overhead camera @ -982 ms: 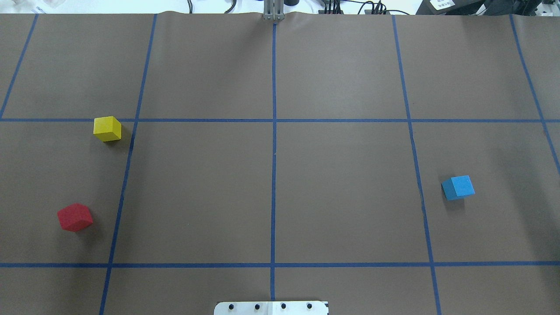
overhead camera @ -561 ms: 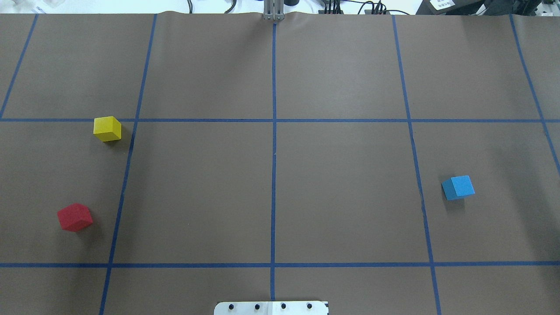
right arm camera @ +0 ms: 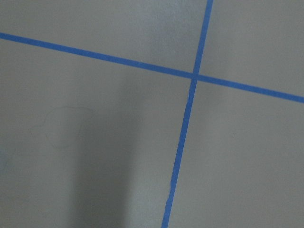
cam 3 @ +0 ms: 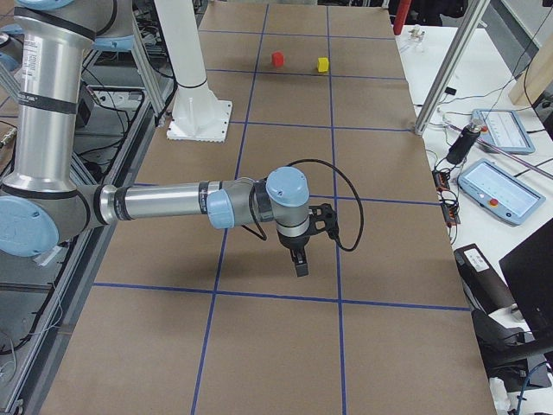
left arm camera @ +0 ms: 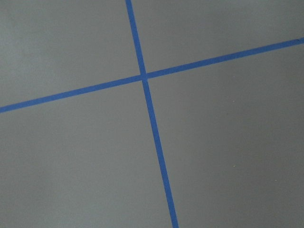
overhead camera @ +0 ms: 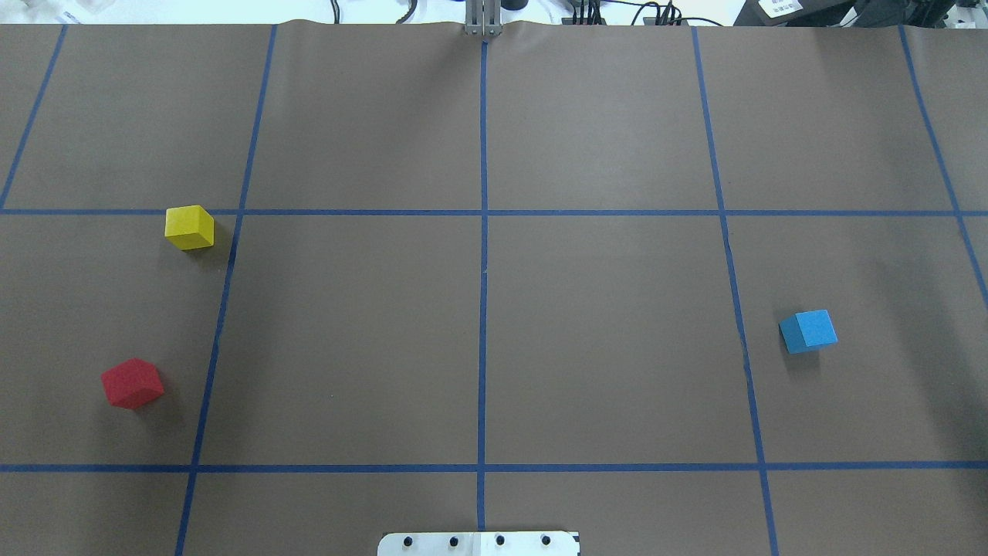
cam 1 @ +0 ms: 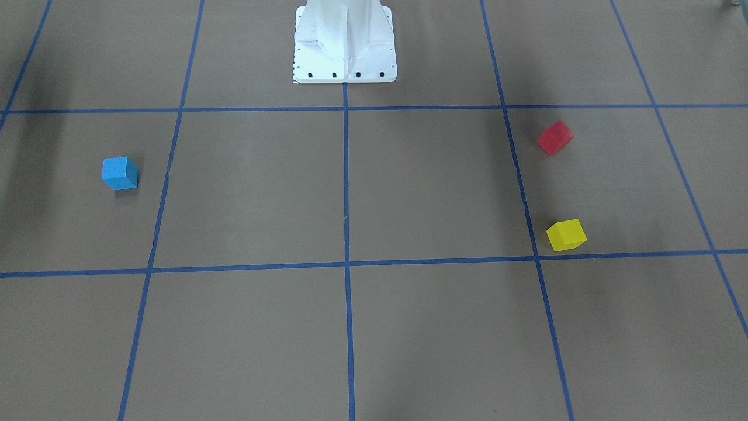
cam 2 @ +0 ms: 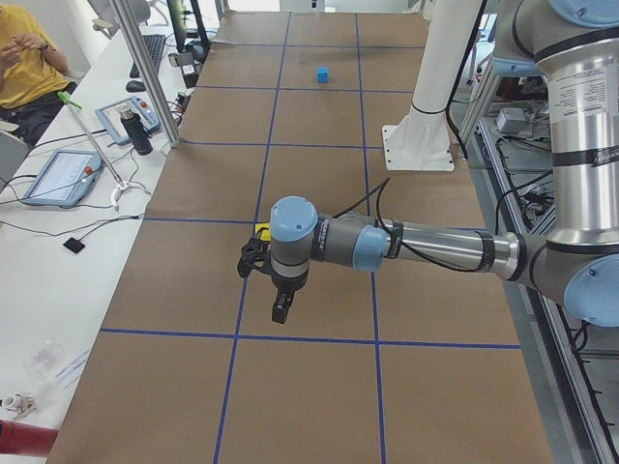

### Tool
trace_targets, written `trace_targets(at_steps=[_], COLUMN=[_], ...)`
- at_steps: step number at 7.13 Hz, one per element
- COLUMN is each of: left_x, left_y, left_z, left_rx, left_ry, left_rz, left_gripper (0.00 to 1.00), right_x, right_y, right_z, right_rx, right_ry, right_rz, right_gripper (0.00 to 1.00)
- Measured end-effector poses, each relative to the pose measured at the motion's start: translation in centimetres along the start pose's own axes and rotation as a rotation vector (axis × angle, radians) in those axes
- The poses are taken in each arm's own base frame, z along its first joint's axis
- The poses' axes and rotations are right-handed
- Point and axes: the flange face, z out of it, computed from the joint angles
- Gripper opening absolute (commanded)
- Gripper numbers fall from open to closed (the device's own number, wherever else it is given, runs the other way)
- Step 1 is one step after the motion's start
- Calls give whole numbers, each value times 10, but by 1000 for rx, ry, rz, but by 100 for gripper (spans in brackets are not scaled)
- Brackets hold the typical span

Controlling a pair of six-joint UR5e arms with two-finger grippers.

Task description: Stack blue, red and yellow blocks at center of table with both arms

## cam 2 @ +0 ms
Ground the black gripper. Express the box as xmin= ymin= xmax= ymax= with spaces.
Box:
xmin=271 ymin=275 xmax=308 ymax=323

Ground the blue cube block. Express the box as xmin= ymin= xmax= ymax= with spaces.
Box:
xmin=315 ymin=67 xmax=330 ymax=84

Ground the small black square pad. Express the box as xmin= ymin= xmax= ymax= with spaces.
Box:
xmin=63 ymin=237 xmax=85 ymax=254

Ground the teach pendant tablet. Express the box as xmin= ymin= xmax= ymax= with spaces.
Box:
xmin=95 ymin=96 xmax=161 ymax=145
xmin=21 ymin=150 xmax=103 ymax=207

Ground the far teach pendant tablet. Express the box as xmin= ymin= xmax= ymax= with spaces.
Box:
xmin=95 ymin=96 xmax=161 ymax=145

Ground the white camera mast pedestal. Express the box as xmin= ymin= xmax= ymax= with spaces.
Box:
xmin=382 ymin=0 xmax=485 ymax=172

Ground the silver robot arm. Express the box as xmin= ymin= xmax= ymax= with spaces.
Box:
xmin=266 ymin=1 xmax=618 ymax=327

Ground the black water bottle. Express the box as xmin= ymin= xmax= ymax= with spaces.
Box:
xmin=119 ymin=104 xmax=153 ymax=156

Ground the black keyboard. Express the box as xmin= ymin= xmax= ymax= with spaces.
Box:
xmin=142 ymin=34 xmax=165 ymax=75

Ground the person in yellow shirt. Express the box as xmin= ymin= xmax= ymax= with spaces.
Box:
xmin=1 ymin=4 xmax=76 ymax=147

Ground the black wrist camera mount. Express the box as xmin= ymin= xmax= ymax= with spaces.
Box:
xmin=237 ymin=234 xmax=272 ymax=278

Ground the yellow cube block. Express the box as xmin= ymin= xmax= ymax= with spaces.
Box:
xmin=254 ymin=222 xmax=271 ymax=242

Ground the black computer mouse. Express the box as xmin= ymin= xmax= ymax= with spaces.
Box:
xmin=125 ymin=80 xmax=146 ymax=93

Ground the near teach pendant tablet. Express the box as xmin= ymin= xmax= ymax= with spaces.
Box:
xmin=21 ymin=150 xmax=103 ymax=207

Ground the aluminium frame post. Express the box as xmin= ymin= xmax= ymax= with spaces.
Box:
xmin=110 ymin=0 xmax=180 ymax=148

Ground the red cylinder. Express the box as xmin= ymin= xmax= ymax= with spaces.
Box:
xmin=0 ymin=420 xmax=59 ymax=457

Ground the green tipped grabber stick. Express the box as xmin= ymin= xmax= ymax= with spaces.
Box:
xmin=57 ymin=91 xmax=151 ymax=212

